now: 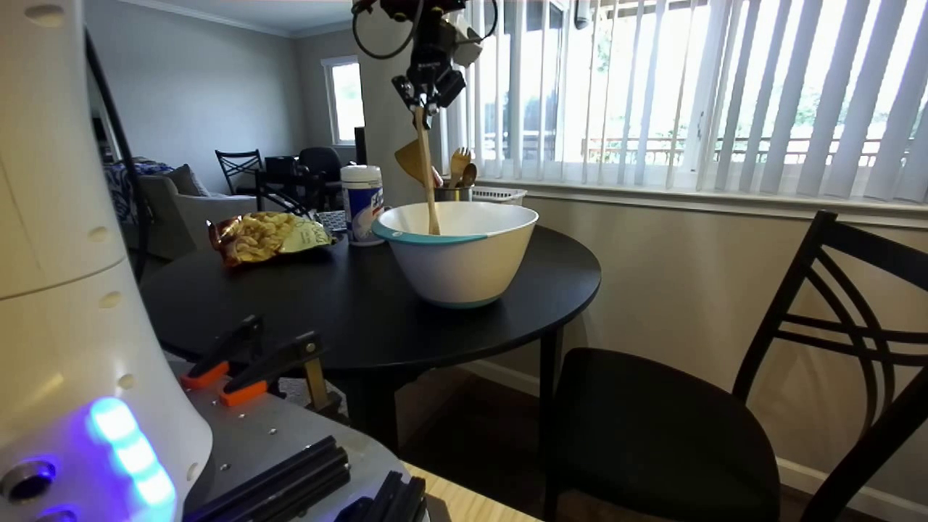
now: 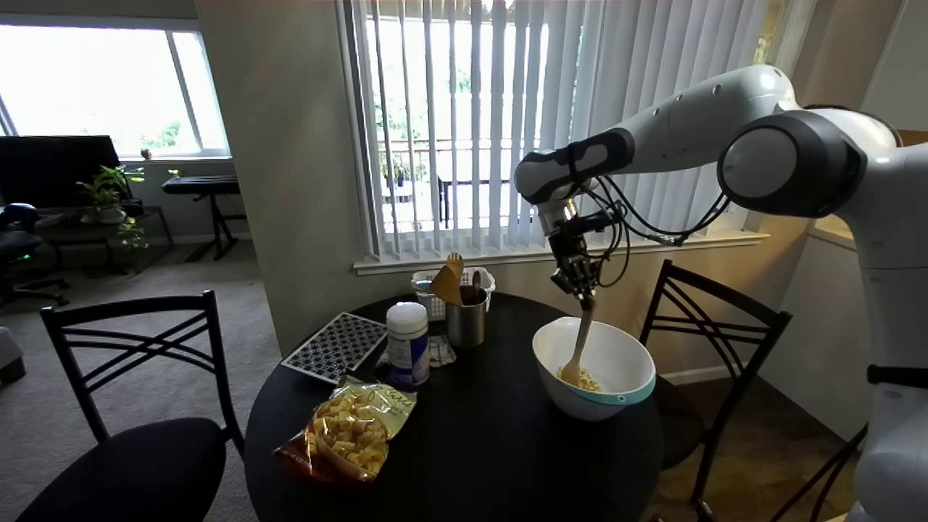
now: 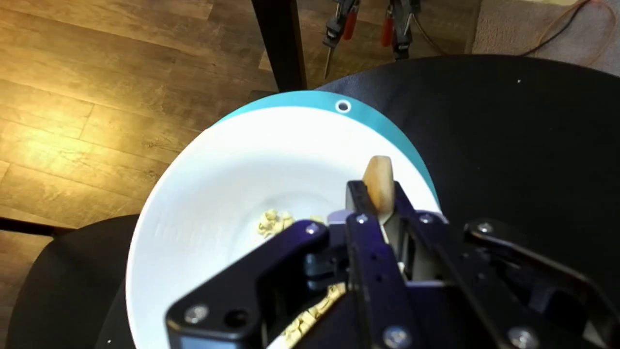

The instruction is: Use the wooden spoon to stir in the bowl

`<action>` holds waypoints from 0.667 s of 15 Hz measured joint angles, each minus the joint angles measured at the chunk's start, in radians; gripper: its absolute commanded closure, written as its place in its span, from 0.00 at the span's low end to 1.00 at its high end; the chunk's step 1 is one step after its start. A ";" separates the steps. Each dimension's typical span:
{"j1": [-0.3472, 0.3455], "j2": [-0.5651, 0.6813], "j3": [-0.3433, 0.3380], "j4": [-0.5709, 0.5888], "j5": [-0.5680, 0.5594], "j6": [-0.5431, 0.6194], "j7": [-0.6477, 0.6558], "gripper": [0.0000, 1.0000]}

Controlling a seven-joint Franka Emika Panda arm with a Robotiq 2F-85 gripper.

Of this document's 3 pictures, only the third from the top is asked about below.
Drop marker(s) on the black metal chair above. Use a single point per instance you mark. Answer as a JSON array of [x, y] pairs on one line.
[[63, 290]]

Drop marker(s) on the white bowl with teal outside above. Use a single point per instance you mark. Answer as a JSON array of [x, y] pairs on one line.
[[224, 180]]

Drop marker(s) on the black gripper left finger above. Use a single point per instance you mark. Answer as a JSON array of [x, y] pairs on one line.
[[257, 290]]

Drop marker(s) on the black post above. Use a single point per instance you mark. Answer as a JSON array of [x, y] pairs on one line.
[[279, 38]]

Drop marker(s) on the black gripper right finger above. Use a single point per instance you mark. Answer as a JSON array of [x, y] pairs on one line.
[[503, 290]]

